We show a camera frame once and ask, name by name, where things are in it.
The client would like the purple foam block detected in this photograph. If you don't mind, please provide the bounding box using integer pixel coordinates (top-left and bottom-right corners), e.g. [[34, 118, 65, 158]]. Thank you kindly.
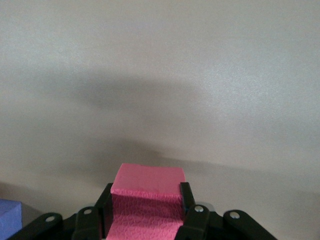
[[0, 198, 23, 240]]

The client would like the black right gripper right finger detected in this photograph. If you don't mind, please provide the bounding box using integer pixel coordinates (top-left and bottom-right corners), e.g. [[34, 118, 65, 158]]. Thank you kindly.
[[175, 181, 276, 240]]

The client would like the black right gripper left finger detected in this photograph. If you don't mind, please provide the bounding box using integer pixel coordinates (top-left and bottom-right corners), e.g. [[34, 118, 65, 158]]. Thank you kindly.
[[6, 182, 114, 240]]

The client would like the red foam block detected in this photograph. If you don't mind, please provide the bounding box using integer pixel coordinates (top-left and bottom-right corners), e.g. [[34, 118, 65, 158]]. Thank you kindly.
[[106, 163, 186, 240]]

